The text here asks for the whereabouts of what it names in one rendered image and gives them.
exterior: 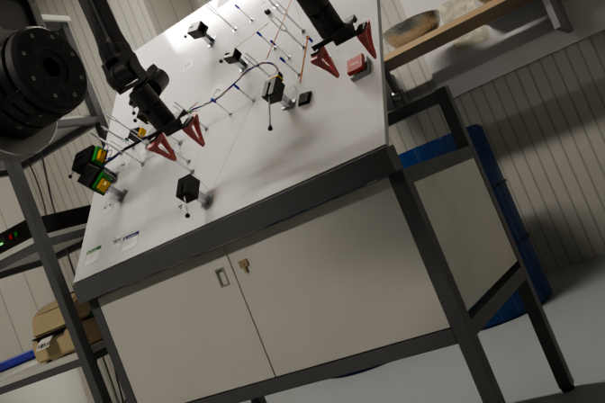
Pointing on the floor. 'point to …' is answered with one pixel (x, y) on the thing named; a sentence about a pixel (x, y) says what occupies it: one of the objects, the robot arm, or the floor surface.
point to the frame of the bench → (441, 276)
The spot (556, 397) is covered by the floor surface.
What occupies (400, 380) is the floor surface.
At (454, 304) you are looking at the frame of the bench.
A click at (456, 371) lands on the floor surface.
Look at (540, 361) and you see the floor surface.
